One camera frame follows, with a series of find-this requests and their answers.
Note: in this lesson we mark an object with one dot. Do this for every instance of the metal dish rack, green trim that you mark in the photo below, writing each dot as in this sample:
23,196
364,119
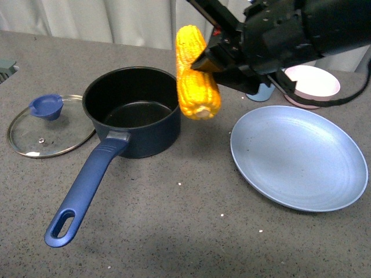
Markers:
7,69

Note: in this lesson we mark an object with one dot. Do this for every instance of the dark blue saucepan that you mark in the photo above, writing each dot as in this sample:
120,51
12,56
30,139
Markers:
135,113

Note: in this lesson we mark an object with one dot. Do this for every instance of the light blue cup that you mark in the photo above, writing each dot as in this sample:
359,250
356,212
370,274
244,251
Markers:
263,94

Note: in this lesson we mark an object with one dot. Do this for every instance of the pink bowl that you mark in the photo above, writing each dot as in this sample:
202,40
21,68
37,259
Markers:
313,83

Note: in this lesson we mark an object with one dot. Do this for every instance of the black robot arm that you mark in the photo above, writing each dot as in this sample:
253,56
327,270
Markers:
340,26

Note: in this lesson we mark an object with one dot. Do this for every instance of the glass lid with blue knob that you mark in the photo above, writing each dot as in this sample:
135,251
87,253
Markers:
51,125

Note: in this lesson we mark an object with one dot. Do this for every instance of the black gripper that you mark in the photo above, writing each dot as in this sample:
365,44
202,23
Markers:
274,35

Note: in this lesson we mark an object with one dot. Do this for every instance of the light blue plate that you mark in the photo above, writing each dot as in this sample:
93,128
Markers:
298,159

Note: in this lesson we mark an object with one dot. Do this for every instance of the yellow corn cob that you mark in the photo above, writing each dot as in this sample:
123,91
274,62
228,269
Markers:
198,94

